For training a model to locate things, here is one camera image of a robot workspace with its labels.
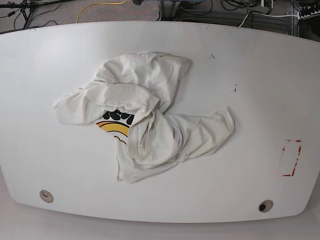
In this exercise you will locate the white graphic T-shirt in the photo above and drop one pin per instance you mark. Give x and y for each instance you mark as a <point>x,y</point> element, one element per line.
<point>128,99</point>

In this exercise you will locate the red tape rectangle marking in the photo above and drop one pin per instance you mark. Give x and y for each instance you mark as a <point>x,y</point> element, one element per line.
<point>290,154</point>

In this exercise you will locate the black tripod stand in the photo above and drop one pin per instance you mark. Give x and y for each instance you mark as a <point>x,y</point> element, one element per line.
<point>26,8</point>

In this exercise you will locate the white power strip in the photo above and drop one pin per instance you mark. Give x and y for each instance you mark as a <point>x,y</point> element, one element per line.
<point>308,13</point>

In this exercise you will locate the right table cable grommet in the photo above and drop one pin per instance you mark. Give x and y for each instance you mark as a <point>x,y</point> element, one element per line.
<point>265,206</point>

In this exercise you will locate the table cable grommet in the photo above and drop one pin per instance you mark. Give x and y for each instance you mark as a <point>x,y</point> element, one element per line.
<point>46,196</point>
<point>265,206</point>

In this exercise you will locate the left table cable grommet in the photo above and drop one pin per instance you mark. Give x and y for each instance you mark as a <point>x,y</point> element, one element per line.
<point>46,196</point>

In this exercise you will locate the aluminium frame rack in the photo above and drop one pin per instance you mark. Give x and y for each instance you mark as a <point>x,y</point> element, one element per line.
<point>252,14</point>

